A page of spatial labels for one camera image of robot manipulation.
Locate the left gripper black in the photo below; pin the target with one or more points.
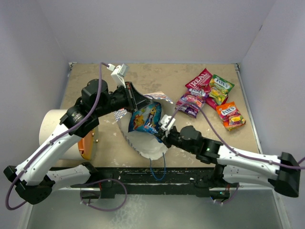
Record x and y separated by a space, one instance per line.
136 101

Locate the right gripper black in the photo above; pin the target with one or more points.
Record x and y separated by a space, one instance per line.
166 140

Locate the blue snack packet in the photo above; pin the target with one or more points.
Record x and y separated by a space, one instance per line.
138 118

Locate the blue chocolate candy packet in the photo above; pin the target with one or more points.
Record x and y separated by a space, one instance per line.
151 125

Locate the blue checkered paper bag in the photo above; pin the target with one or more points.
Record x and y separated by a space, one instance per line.
145 144

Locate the purple white snack packet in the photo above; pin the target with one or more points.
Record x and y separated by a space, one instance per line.
190 111

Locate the purple pink candy packet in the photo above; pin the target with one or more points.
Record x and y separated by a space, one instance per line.
197 96

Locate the orange snack packet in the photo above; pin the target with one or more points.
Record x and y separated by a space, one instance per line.
230 116

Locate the pink cookie snack packet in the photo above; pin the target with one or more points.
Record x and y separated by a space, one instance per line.
202 82

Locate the green yellow candy packet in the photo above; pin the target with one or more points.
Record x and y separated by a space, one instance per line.
219 89

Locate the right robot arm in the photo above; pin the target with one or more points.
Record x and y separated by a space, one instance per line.
282 173

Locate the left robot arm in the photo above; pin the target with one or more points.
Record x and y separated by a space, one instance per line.
33 179

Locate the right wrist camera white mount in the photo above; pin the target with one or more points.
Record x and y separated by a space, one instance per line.
167 123

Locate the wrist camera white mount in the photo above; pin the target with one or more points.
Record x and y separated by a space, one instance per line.
118 73
167 123

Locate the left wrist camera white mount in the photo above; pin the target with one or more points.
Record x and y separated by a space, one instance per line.
118 73

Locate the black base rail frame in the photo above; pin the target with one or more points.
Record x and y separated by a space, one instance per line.
198 181

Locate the aluminium table frame rail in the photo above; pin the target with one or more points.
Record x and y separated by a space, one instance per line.
237 69

